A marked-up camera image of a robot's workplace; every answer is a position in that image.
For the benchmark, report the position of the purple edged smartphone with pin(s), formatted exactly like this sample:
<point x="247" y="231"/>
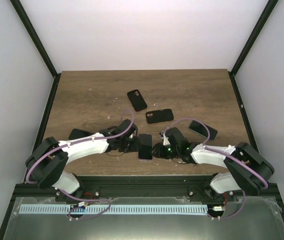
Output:
<point x="145" y="147"/>

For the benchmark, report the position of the metal sheet front panel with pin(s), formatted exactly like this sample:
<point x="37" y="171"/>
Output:
<point x="250" y="218"/>

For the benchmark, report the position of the light blue slotted cable duct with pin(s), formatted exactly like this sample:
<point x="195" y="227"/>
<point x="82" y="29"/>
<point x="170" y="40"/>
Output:
<point x="115" y="209"/>

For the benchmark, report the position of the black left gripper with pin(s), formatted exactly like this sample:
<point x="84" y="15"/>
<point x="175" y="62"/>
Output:
<point x="135" y="147"/>

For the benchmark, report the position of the black frame post right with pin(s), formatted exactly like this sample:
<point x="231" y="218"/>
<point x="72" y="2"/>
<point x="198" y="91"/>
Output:
<point x="258" y="27"/>

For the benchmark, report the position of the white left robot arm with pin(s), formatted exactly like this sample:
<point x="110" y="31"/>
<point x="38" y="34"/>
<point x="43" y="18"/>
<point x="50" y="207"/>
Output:
<point x="46" y="165"/>

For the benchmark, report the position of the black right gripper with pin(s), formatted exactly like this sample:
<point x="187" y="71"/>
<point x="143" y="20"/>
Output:
<point x="158" y="153"/>

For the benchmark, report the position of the black frame post left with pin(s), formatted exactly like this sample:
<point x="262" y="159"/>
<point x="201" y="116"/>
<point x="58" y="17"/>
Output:
<point x="24" y="18"/>

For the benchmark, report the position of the black frame post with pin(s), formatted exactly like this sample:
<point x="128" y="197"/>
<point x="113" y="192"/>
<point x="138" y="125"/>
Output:
<point x="24" y="18"/>
<point x="258" y="27"/>

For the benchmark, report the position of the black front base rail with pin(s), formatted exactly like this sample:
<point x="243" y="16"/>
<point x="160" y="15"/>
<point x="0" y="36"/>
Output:
<point x="189" y="186"/>

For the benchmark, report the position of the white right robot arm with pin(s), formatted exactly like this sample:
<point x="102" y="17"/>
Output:
<point x="248" y="171"/>

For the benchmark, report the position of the black phone case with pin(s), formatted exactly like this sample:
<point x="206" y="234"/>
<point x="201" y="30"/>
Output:
<point x="159" y="116"/>
<point x="137" y="101"/>

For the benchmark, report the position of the black smartphone left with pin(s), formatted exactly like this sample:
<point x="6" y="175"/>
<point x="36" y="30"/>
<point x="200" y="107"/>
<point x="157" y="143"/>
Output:
<point x="78" y="134"/>

